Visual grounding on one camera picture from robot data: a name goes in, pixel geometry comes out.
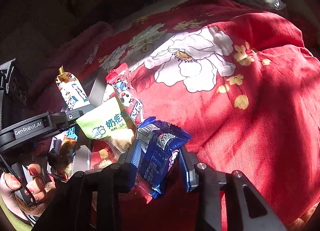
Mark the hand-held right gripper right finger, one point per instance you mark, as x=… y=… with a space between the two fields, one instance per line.
x=187 y=181

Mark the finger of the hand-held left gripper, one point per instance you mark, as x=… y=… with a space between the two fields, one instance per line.
x=70 y=116

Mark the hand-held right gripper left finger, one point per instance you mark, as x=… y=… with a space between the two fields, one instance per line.
x=133 y=153

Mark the blue cookie packet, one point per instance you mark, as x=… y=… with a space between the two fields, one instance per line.
x=155 y=161

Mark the gold-topped white snack packet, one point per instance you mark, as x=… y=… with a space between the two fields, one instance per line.
x=71 y=93

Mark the clear packet of brown snack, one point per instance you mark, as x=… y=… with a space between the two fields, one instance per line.
x=65 y=151

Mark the pale green snack packet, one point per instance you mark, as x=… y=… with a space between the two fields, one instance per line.
x=105 y=123

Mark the pink printed cardboard box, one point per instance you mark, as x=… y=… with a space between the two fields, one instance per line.
x=96 y=91

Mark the red cartoon snack packet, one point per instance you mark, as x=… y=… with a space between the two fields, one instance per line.
x=123 y=88

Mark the person's left forearm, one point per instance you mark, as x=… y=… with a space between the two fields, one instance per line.
x=10 y=218

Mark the person's left hand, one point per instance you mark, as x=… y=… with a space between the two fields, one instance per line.
x=37 y=186

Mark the red floral blanket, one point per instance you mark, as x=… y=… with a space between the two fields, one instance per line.
x=225 y=121

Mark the pink blanket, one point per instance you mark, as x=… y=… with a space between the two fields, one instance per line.
x=82 y=43

